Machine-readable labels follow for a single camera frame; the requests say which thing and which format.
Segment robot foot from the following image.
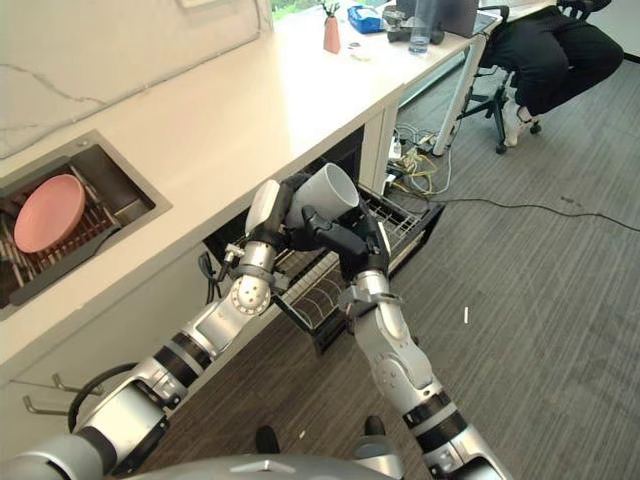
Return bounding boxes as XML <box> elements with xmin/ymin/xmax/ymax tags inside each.
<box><xmin>363</xmin><ymin>415</ymin><xmax>387</xmax><ymax>441</ymax></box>
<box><xmin>255</xmin><ymin>424</ymin><xmax>281</xmax><ymax>455</ymax></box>

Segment white desk leg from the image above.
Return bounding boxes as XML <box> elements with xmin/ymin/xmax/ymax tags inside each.
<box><xmin>433</xmin><ymin>37</ymin><xmax>484</xmax><ymax>156</ymax></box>

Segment dishwasher wire rack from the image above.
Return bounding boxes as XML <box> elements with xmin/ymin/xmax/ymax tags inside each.
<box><xmin>273</xmin><ymin>192</ymin><xmax>422</xmax><ymax>334</ymax></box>

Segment sink drying rack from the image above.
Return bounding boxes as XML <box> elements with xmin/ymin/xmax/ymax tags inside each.
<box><xmin>0</xmin><ymin>164</ymin><xmax>124</xmax><ymax>296</ymax></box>

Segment clear water bottle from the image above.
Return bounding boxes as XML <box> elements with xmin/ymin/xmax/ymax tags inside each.
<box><xmin>408</xmin><ymin>0</ymin><xmax>433</xmax><ymax>56</ymax></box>

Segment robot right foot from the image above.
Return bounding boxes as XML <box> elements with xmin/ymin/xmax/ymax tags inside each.
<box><xmin>363</xmin><ymin>415</ymin><xmax>387</xmax><ymax>441</ymax></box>

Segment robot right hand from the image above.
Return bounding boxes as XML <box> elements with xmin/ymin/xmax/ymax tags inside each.
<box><xmin>301</xmin><ymin>204</ymin><xmax>391</xmax><ymax>281</ymax></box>

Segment metal cabinet handle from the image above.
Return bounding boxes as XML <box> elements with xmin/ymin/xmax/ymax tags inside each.
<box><xmin>52</xmin><ymin>373</ymin><xmax>81</xmax><ymax>395</ymax></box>
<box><xmin>22</xmin><ymin>394</ymin><xmax>71</xmax><ymax>415</ymax></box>

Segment power strip with cables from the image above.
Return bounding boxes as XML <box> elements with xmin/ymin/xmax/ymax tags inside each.
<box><xmin>384</xmin><ymin>122</ymin><xmax>454</xmax><ymax>197</ymax></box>

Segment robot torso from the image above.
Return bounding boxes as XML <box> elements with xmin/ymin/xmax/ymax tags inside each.
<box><xmin>112</xmin><ymin>452</ymin><xmax>431</xmax><ymax>480</ymax></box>

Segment black office chair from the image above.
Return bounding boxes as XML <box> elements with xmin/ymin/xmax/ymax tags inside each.
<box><xmin>455</xmin><ymin>0</ymin><xmax>614</xmax><ymax>155</ymax></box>

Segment person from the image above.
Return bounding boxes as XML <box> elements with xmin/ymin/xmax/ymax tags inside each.
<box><xmin>491</xmin><ymin>2</ymin><xmax>625</xmax><ymax>148</ymax></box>

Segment grey laptop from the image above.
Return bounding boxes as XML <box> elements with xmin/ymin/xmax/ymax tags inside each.
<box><xmin>434</xmin><ymin>0</ymin><xmax>496</xmax><ymax>39</ymax></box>

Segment pink bowl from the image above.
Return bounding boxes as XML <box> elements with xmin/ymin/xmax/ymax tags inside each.
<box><xmin>13</xmin><ymin>174</ymin><xmax>86</xmax><ymax>254</ymax></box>

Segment pink vase with plant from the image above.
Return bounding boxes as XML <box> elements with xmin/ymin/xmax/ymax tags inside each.
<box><xmin>316</xmin><ymin>0</ymin><xmax>344</xmax><ymax>55</ymax></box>

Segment blue tissue box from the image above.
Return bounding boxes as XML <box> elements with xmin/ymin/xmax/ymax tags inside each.
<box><xmin>346</xmin><ymin>6</ymin><xmax>386</xmax><ymax>34</ymax></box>

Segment black dishwasher drawer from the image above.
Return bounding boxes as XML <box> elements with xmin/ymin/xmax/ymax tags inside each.
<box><xmin>202</xmin><ymin>124</ymin><xmax>446</xmax><ymax>356</ymax></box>

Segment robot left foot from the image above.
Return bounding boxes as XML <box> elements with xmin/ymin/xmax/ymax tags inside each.
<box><xmin>255</xmin><ymin>424</ymin><xmax>281</xmax><ymax>455</ymax></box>

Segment grey cup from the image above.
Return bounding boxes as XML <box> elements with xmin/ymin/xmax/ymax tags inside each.
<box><xmin>284</xmin><ymin>162</ymin><xmax>361</xmax><ymax>237</ymax></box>

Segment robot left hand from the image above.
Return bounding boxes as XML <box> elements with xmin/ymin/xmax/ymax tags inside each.
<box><xmin>247</xmin><ymin>172</ymin><xmax>322</xmax><ymax>253</ymax></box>

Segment black floor cable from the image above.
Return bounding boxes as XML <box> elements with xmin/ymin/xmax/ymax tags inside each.
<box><xmin>434</xmin><ymin>197</ymin><xmax>640</xmax><ymax>232</ymax></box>

